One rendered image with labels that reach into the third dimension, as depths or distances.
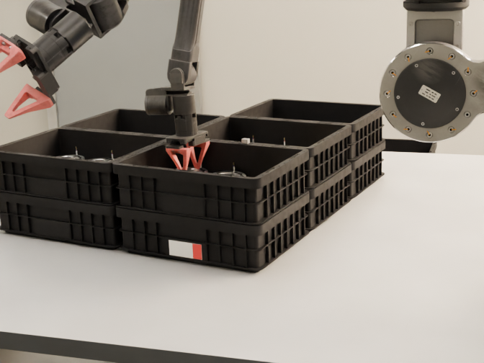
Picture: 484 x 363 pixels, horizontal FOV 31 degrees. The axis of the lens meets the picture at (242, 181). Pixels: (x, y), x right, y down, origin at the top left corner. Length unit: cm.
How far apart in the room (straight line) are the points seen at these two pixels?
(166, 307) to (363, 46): 347
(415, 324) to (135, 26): 401
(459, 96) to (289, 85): 354
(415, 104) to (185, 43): 67
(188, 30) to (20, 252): 70
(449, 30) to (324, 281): 60
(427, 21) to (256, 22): 349
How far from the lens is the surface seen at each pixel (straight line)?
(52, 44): 151
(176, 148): 218
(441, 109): 175
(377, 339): 168
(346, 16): 511
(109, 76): 562
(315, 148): 218
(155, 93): 221
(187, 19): 216
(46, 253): 221
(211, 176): 194
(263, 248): 197
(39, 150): 249
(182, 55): 216
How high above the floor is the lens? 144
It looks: 16 degrees down
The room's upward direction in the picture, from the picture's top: 2 degrees counter-clockwise
